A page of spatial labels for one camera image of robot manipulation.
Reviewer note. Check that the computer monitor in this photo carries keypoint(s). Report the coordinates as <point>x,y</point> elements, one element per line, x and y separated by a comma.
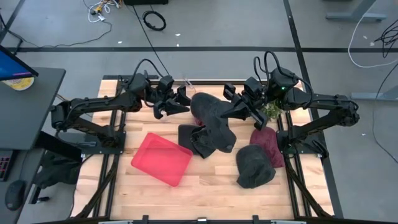
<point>12,67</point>

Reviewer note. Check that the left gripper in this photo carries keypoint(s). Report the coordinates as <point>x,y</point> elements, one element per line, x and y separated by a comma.
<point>161,99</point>

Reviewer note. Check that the black computer mouse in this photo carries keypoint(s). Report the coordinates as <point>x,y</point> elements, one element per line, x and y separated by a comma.
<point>15,195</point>

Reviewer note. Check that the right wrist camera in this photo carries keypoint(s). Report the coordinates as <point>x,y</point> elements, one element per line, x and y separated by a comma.
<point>253,86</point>

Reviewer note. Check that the black brimmed cap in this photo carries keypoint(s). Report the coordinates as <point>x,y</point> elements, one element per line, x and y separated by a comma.
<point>199,141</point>

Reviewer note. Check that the black bag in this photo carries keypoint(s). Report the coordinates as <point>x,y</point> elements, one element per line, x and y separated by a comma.
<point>57,171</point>

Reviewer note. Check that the red translucent plastic bin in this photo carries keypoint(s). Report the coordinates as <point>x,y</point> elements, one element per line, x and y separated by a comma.
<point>161,158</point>

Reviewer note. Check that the black keyboard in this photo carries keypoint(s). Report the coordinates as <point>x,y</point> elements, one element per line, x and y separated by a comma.
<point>5,165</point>

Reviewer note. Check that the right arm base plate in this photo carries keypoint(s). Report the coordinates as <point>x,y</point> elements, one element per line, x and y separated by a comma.
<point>283,140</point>

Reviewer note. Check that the black table frame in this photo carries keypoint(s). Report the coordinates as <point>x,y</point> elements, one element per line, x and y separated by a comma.
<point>130,76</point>

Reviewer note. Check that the black knit beanie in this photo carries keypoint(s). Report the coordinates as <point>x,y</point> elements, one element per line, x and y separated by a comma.
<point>208,112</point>

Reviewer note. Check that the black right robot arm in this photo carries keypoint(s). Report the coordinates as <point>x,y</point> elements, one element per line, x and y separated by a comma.
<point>326,101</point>

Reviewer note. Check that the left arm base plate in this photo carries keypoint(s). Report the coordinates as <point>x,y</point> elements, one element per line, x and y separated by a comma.
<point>93,149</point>

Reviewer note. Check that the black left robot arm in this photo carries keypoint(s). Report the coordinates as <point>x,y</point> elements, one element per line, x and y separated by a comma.
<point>102,102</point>

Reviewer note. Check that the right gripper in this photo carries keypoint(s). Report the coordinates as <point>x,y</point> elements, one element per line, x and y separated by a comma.
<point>256,112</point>

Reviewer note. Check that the dark grey ribbed beanie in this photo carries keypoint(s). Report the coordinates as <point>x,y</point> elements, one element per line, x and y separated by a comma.
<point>255,168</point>

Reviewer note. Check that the grey desk foot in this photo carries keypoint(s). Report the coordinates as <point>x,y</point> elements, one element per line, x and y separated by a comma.
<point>373,96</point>
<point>354,15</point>

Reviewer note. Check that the black desk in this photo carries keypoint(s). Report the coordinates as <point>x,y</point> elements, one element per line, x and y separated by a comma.
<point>28,112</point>

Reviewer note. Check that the clear plastic bin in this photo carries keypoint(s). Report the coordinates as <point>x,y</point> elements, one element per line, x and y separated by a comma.
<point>189,85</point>

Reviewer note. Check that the small green potted plant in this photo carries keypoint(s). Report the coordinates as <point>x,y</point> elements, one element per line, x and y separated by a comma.
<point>273,110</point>

